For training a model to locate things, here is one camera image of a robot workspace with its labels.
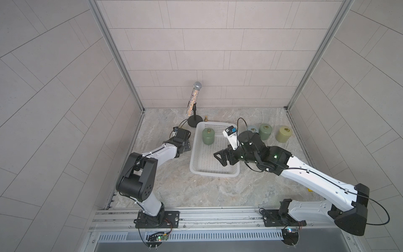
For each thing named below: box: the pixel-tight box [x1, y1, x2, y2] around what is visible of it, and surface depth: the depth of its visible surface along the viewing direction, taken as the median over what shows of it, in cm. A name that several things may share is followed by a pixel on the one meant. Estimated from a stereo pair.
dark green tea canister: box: [258, 123, 273, 141], surface depth 98 cm
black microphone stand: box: [187, 102, 204, 128], surface depth 110 cm
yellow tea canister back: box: [275, 126, 293, 143], surface depth 96 cm
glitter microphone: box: [185, 81, 203, 118], surface depth 93 cm
